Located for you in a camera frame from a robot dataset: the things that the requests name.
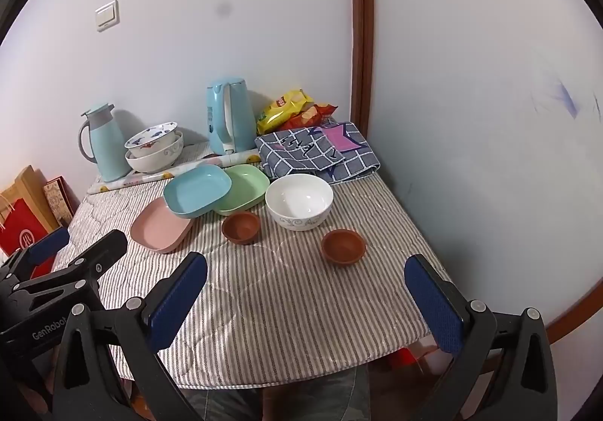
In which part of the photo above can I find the red paper bag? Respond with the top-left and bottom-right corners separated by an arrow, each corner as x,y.
0,198 -> 55,278

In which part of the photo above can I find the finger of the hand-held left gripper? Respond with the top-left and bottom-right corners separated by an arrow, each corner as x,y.
0,227 -> 70,281
9,229 -> 129,309

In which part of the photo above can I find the striped quilted tablecloth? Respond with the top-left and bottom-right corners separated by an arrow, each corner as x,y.
51,162 -> 453,390

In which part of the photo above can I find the brown wooden door frame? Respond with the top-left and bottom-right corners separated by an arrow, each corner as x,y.
349,0 -> 375,139

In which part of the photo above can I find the light blue thermos jug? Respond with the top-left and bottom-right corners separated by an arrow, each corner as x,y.
78,104 -> 129,183

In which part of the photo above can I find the small brown bowl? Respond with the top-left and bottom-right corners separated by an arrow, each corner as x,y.
321,229 -> 367,266
221,211 -> 261,245

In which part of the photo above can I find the yellow chips bag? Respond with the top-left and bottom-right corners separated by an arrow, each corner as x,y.
256,90 -> 314,136

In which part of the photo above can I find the patterned gift box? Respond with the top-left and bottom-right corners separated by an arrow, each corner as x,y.
43,175 -> 76,229

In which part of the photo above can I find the green plastic plate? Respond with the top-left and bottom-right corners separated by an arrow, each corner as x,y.
213,164 -> 270,217

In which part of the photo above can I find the red chips bag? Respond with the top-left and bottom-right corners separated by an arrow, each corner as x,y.
278,103 -> 339,132

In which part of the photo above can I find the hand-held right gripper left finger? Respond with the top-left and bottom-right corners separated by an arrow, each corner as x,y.
51,252 -> 208,421

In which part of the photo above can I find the white ceramic bowl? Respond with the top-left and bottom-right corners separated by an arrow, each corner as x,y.
265,174 -> 334,232

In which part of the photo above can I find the white wall light switch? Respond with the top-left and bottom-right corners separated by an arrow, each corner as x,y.
95,0 -> 119,32

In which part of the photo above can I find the grey checked folded cloth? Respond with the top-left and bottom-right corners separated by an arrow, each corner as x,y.
255,121 -> 381,186

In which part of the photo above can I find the pink plastic plate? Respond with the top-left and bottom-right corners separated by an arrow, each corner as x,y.
130,196 -> 195,255

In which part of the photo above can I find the printed plastic roll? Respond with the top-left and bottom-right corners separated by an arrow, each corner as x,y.
89,152 -> 262,196

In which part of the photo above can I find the red plastic stool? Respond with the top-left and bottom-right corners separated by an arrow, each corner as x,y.
377,346 -> 427,368

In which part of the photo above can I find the white plastic packet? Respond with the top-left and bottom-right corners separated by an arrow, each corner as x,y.
125,131 -> 184,174

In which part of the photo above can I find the white bowl with fish print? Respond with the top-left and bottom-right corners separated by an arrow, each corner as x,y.
124,122 -> 179,157

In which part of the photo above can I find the blue plastic plate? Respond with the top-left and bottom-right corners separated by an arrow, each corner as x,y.
163,164 -> 233,219

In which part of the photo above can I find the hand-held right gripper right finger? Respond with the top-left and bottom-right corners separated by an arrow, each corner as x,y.
404,254 -> 560,421

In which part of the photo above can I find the brown paper bag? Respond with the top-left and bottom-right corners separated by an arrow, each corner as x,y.
0,165 -> 50,233

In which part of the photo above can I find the light blue electric kettle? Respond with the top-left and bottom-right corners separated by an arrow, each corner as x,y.
205,78 -> 259,156

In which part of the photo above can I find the wooden baseboard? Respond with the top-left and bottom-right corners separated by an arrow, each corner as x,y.
546,280 -> 603,346

